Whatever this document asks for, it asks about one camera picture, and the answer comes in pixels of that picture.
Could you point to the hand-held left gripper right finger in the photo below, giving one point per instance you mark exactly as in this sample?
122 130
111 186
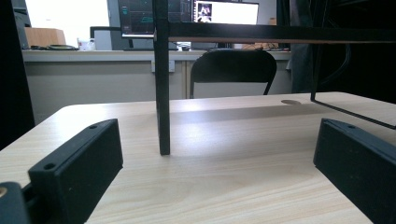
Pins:
358 168

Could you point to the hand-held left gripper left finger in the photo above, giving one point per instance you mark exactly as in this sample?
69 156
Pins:
77 168

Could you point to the black metal shelf rack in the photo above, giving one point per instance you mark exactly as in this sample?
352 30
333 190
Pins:
163 93

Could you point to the grey counter desk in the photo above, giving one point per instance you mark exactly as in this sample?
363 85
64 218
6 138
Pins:
84 81

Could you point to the dark curtain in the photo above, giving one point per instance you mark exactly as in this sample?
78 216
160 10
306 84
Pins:
373 62

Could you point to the black curtain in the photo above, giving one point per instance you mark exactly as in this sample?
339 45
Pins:
12 77

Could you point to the small clear bottles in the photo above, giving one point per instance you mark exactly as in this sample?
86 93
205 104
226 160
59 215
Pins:
86 45

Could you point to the small grey monitor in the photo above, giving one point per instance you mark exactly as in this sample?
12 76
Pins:
102 40

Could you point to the brown cardboard box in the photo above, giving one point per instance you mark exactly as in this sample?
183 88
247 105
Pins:
45 37

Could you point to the monitor with dark screen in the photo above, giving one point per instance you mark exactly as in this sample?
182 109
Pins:
137 18

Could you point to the dark cup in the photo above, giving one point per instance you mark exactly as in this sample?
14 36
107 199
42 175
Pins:
185 46

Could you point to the monitor with white screen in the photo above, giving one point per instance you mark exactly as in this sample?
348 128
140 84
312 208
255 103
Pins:
230 14

